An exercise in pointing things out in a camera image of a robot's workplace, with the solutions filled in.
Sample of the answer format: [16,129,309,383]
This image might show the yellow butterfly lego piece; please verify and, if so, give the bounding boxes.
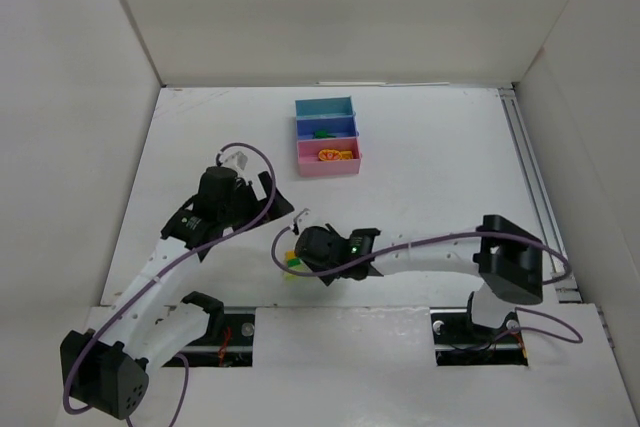
[317,149,342,162]

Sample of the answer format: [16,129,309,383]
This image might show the dark green lego plate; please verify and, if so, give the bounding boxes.
[313,130,336,140]

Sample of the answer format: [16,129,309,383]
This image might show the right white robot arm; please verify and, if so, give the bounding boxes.
[293,213,543,329]

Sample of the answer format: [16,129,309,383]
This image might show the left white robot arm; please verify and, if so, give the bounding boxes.
[60,160,294,420]

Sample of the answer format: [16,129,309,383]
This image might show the green lego brick left stack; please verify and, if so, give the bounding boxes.
[286,258,302,269]

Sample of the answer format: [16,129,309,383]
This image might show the pink container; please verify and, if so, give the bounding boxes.
[297,137,361,177]

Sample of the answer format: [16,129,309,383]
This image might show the dark blue container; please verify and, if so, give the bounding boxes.
[296,116,358,140]

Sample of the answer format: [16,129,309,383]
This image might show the light blue container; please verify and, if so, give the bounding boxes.
[295,97,354,119]

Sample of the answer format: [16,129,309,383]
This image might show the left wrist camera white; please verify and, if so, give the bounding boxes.
[216,151,248,178]

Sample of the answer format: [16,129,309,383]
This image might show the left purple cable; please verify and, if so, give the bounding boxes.
[62,141,276,427]

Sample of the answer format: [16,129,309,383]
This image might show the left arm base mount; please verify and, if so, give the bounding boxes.
[180,306,256,368]

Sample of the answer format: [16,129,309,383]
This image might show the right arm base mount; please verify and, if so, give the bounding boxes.
[430,300,528,367]

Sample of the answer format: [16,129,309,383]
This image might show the aluminium rail right side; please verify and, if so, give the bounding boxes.
[497,87,569,278]

